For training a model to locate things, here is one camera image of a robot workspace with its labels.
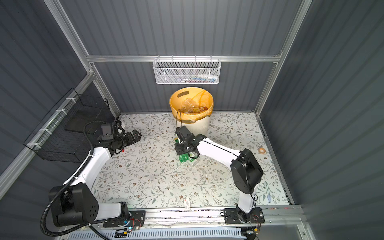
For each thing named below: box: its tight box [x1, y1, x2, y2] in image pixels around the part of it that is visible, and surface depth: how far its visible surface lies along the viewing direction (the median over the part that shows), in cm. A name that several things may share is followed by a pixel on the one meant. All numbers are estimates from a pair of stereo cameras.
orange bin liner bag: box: [169, 87, 214, 123], surface depth 96 cm
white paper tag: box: [183, 198, 191, 210], surface depth 79 cm
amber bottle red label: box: [187, 106, 209, 114], surface depth 96 cm
